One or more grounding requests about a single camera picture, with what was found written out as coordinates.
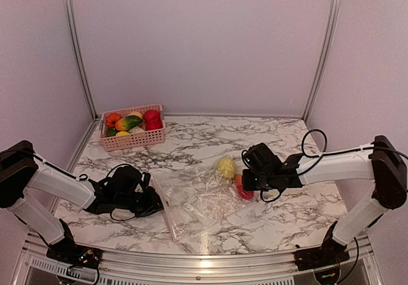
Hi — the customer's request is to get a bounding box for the peach coloured fake fruit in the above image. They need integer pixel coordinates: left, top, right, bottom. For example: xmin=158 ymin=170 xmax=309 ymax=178
xmin=127 ymin=112 xmax=143 ymax=119

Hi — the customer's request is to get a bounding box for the yellow fake pear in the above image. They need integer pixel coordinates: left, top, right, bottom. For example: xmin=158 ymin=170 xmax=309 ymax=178
xmin=115 ymin=131 xmax=130 ymax=137

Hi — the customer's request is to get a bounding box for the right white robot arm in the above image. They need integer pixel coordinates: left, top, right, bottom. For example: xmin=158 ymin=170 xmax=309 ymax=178
xmin=242 ymin=135 xmax=407 ymax=265

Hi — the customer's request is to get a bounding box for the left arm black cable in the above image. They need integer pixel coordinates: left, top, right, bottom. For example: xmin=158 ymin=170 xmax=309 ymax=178
xmin=0 ymin=149 xmax=150 ymax=222

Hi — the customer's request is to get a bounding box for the orange fake fruit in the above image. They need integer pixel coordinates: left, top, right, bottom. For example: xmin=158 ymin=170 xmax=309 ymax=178
xmin=106 ymin=113 xmax=122 ymax=128

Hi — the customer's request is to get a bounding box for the green red fake mango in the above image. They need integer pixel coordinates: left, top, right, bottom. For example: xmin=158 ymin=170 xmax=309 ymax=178
xmin=115 ymin=116 xmax=143 ymax=131

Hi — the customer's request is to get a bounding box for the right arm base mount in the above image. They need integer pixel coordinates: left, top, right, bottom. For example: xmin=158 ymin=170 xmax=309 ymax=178
xmin=294 ymin=221 xmax=350 ymax=271

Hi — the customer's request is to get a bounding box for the aluminium corner post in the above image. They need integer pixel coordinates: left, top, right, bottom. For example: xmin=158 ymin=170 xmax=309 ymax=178
xmin=302 ymin=0 xmax=341 ymax=123
xmin=64 ymin=0 xmax=98 ymax=121

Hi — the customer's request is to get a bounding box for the aluminium front frame rail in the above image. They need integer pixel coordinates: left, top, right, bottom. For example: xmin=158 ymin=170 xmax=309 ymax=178
xmin=11 ymin=232 xmax=383 ymax=284

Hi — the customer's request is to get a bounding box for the clear zip top bag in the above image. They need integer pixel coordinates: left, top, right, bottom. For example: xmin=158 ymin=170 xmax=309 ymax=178
xmin=152 ymin=155 xmax=254 ymax=241

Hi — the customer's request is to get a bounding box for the yellow fake lemon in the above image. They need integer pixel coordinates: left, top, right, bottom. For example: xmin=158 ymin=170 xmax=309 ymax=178
xmin=217 ymin=156 xmax=237 ymax=179

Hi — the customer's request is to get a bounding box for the left aluminium corner post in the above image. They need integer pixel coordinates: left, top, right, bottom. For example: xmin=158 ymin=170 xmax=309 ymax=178
xmin=64 ymin=0 xmax=98 ymax=121

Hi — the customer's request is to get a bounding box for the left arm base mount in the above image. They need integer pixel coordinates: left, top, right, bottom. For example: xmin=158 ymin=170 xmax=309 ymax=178
xmin=47 ymin=219 xmax=102 ymax=270

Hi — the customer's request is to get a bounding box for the green fake vegetable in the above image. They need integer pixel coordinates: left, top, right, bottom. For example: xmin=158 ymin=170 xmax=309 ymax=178
xmin=106 ymin=127 xmax=118 ymax=137

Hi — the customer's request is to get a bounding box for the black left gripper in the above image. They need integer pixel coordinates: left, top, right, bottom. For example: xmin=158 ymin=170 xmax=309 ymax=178
xmin=115 ymin=186 xmax=170 ymax=218

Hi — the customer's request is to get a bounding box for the white fake cabbage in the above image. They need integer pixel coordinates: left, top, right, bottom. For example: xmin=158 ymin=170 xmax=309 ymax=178
xmin=128 ymin=126 xmax=145 ymax=134

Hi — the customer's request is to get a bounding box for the orange red fake mango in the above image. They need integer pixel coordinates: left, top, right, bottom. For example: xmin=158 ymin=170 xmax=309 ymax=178
xmin=234 ymin=175 xmax=254 ymax=201

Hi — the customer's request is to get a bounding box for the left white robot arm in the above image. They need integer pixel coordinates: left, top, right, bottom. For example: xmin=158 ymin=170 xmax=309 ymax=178
xmin=1 ymin=140 xmax=163 ymax=263

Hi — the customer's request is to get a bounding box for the right aluminium corner post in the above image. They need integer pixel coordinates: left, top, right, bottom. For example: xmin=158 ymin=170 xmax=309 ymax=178
xmin=302 ymin=0 xmax=341 ymax=123

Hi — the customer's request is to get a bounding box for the pink perforated plastic basket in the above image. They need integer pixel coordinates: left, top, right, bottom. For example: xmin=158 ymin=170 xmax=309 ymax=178
xmin=99 ymin=104 xmax=166 ymax=151

